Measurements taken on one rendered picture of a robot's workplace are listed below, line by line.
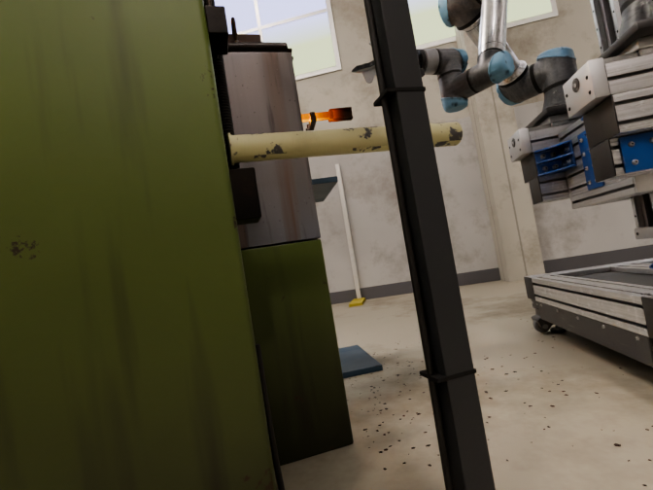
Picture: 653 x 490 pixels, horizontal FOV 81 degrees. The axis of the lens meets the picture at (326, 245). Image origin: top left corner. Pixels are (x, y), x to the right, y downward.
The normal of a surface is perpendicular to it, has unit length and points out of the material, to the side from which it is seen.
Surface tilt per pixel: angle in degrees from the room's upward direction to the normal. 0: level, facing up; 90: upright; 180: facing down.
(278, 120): 90
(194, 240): 90
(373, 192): 90
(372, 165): 90
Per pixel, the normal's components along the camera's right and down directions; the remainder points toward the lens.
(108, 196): 0.26, -0.09
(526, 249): -0.17, -0.03
